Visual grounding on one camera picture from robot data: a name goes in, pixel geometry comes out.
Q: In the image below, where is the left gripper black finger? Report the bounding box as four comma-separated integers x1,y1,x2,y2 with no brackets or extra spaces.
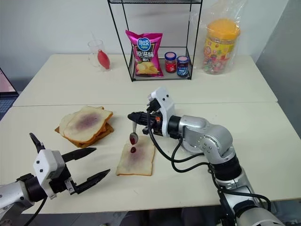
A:
74,169,111,195
62,147,97,162

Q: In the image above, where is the red rubber bulb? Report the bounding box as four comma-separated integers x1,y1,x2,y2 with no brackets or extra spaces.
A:
97,50,111,70

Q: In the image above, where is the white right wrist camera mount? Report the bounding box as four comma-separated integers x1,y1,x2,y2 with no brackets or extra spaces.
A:
147,86,176,137

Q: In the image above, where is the pink potato chips bag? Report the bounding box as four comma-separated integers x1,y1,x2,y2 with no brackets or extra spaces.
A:
125,29,165,78

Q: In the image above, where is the white bread slice purple stain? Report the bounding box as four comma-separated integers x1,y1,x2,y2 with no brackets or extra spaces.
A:
63,110,114,143
115,135,156,177

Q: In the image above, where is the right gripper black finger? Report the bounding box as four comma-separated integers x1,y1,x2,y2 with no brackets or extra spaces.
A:
128,118,148,125
127,112,148,120

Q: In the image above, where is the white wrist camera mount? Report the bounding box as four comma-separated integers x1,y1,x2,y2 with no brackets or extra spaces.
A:
32,149,67,200
147,86,176,137

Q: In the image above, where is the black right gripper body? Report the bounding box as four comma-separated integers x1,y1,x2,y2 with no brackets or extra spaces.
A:
142,110,164,137

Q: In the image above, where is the small metal spoon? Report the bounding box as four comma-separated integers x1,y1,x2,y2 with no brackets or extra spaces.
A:
128,121,139,145

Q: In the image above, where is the clear drinking glass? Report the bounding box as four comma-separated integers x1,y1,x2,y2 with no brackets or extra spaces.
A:
87,39,113,73

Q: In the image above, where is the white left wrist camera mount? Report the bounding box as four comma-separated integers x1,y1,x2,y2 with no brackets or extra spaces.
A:
32,149,67,200

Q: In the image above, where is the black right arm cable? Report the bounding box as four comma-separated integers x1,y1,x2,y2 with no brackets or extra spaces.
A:
145,103,271,226

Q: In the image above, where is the candy jar with orange lid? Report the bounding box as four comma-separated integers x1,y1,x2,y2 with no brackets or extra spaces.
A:
203,18,241,76

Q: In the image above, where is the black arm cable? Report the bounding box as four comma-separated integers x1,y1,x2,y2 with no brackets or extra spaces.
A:
145,103,271,226
22,132,49,226

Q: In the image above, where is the black wire shelf rack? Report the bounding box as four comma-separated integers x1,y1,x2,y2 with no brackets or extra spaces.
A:
107,0,204,83

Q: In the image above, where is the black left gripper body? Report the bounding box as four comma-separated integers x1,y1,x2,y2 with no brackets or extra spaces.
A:
49,150,77,196

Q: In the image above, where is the open laptop computer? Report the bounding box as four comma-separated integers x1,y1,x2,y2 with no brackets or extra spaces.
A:
0,66,20,121

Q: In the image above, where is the blue jam jar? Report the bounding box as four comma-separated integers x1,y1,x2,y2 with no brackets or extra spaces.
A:
176,55,190,78

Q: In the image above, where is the clear plastic bag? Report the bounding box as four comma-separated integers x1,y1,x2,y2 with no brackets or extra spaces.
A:
189,0,248,76

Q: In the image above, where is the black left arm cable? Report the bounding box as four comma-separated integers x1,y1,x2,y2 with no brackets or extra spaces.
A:
22,132,49,226

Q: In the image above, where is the red jam jar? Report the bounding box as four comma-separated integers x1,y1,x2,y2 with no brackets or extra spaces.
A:
164,51,178,73

